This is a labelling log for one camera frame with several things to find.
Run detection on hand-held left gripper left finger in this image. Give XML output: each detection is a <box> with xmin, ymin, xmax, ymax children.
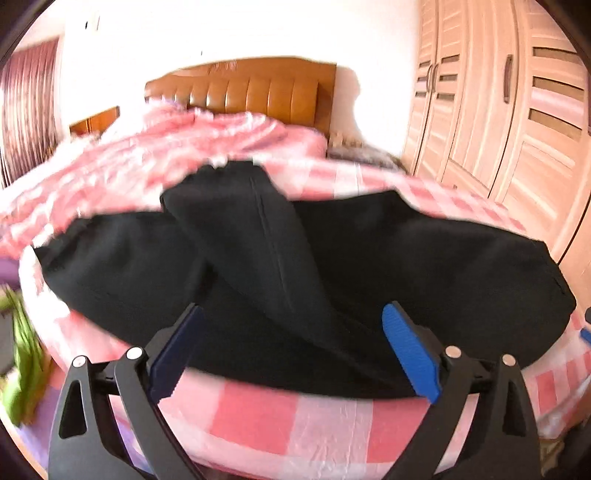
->
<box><xmin>48</xmin><ymin>303</ymin><xmax>206</xmax><ymax>480</ymax></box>

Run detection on black pants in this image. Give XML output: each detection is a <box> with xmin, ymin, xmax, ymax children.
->
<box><xmin>34</xmin><ymin>159</ymin><xmax>578</xmax><ymax>400</ymax></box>

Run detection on pink striped curtain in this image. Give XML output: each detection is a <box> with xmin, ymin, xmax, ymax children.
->
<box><xmin>0</xmin><ymin>37</ymin><xmax>64</xmax><ymax>190</ymax></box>

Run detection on pink checked bed sheet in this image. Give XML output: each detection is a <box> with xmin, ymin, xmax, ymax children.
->
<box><xmin>18</xmin><ymin>157</ymin><xmax>589</xmax><ymax>474</ymax></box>

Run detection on light wooden wardrobe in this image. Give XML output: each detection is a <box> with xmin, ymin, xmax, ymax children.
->
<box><xmin>401</xmin><ymin>0</ymin><xmax>591</xmax><ymax>303</ymax></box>

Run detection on brown padded headboard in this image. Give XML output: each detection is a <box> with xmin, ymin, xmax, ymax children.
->
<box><xmin>144</xmin><ymin>56</ymin><xmax>337</xmax><ymax>139</ymax></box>

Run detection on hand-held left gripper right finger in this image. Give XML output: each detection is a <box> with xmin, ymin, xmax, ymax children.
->
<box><xmin>381</xmin><ymin>301</ymin><xmax>542</xmax><ymax>480</ymax></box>

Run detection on pink checked quilt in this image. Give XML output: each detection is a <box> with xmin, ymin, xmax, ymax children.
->
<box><xmin>0</xmin><ymin>104</ymin><xmax>329</xmax><ymax>259</ymax></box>

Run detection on brown wooden nightstand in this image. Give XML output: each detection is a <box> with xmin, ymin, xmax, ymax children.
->
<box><xmin>69</xmin><ymin>106</ymin><xmax>121</xmax><ymax>137</ymax></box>

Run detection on green cloth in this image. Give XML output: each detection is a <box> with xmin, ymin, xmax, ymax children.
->
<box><xmin>0</xmin><ymin>285</ymin><xmax>49</xmax><ymax>428</ymax></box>

